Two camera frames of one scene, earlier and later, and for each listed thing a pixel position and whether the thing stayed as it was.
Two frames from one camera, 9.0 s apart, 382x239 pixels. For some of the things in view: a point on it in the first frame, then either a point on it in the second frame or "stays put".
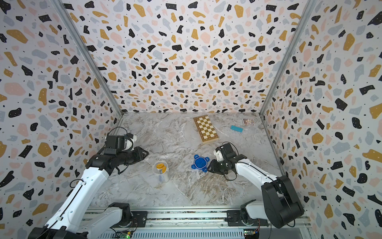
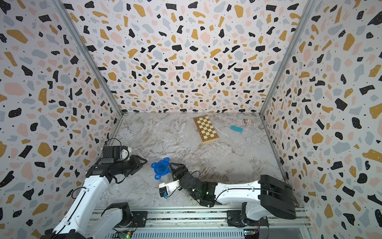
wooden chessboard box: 205,128 stays put
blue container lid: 200,163 to 161,168
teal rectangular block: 237,128 stays put
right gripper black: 213,167 to 183,168
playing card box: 248,121 stays put
